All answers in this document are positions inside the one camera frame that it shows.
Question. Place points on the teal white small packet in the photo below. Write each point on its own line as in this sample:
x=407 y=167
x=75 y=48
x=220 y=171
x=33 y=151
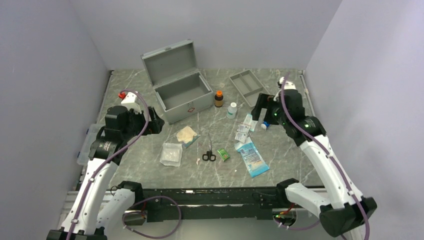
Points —
x=248 y=121

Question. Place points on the cream latex gloves packet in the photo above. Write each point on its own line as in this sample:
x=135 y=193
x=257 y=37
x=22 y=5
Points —
x=187 y=136

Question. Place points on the white bottle green label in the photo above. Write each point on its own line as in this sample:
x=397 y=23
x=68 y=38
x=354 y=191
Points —
x=232 y=110

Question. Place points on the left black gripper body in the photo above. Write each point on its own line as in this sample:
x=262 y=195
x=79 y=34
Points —
x=152 y=128

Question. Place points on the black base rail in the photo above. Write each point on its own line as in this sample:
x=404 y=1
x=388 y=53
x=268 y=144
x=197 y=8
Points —
x=260 y=203

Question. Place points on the black handled scissors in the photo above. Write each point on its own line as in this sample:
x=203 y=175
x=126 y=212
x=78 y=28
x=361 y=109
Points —
x=209 y=156

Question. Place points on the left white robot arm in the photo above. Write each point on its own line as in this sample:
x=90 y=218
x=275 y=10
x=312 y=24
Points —
x=87 y=219

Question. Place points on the grey metal medicine case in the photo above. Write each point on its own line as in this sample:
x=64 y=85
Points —
x=180 y=88

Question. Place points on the grey plastic divider tray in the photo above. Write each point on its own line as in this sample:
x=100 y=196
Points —
x=249 y=86

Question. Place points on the clear gauze pad packet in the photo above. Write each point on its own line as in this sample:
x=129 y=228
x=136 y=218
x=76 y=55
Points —
x=171 y=154

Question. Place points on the blue white medical pouch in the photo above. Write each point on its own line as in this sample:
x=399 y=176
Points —
x=252 y=159

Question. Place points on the small white blue bottle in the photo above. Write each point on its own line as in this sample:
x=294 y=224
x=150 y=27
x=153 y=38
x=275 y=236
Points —
x=265 y=125

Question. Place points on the small green box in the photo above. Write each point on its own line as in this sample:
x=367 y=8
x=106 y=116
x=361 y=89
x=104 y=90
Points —
x=224 y=155

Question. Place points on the clear bag alcohol wipes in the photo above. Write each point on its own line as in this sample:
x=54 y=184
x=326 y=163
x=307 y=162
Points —
x=242 y=133

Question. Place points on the brown bottle orange cap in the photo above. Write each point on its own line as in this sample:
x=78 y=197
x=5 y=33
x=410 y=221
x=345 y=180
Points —
x=218 y=99

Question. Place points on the clear plastic storage box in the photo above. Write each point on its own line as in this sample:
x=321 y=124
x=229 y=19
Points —
x=91 y=134

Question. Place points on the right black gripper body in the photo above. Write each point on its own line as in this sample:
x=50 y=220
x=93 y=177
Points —
x=273 y=115

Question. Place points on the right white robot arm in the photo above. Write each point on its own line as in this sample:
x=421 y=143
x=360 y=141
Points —
x=345 y=208

